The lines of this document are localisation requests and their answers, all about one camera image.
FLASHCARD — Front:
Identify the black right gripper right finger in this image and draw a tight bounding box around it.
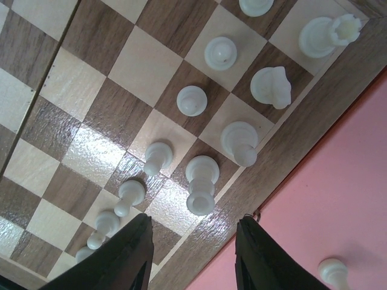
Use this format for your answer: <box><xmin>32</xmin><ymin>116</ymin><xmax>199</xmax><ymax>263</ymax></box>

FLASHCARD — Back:
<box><xmin>235</xmin><ymin>216</ymin><xmax>314</xmax><ymax>289</ymax></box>

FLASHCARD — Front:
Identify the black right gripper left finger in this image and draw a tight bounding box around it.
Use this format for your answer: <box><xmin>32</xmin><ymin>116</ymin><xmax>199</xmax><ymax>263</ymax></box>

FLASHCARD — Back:
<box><xmin>41</xmin><ymin>213</ymin><xmax>154</xmax><ymax>290</ymax></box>

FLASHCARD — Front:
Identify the white pawn piece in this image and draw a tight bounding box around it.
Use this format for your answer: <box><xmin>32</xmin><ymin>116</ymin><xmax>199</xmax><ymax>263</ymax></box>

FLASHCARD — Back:
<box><xmin>76</xmin><ymin>246</ymin><xmax>94</xmax><ymax>263</ymax></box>
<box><xmin>238</xmin><ymin>0</ymin><xmax>274</xmax><ymax>17</ymax></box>
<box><xmin>87</xmin><ymin>211</ymin><xmax>120</xmax><ymax>250</ymax></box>

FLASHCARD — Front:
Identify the white chess piece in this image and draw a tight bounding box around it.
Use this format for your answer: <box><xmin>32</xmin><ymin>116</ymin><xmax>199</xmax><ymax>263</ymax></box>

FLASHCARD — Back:
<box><xmin>318</xmin><ymin>258</ymin><xmax>350</xmax><ymax>290</ymax></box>
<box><xmin>114</xmin><ymin>179</ymin><xmax>146</xmax><ymax>218</ymax></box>
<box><xmin>177</xmin><ymin>85</ymin><xmax>207</xmax><ymax>117</ymax></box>
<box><xmin>204</xmin><ymin>36</ymin><xmax>238</xmax><ymax>71</ymax></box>
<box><xmin>143</xmin><ymin>142</ymin><xmax>174</xmax><ymax>176</ymax></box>

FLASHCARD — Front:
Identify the white queen piece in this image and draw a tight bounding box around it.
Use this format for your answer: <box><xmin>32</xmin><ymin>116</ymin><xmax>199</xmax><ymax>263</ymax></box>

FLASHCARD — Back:
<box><xmin>185</xmin><ymin>155</ymin><xmax>220</xmax><ymax>216</ymax></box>

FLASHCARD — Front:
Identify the white bishop piece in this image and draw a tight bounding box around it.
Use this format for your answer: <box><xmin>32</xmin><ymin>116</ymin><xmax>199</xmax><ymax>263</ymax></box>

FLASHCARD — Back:
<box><xmin>220</xmin><ymin>121</ymin><xmax>259</xmax><ymax>167</ymax></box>

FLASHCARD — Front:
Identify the white knight piece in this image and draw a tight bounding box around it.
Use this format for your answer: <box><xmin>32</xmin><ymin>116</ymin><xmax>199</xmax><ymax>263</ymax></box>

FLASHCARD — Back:
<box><xmin>250</xmin><ymin>66</ymin><xmax>291</xmax><ymax>109</ymax></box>

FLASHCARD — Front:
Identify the white rook piece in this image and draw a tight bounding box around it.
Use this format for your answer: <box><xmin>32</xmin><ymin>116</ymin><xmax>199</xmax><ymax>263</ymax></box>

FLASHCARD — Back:
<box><xmin>299</xmin><ymin>14</ymin><xmax>362</xmax><ymax>59</ymax></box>

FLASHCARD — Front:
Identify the wooden chess board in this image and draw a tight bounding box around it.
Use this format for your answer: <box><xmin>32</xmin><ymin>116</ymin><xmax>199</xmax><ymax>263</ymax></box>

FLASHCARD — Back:
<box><xmin>1</xmin><ymin>1</ymin><xmax>386</xmax><ymax>289</ymax></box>

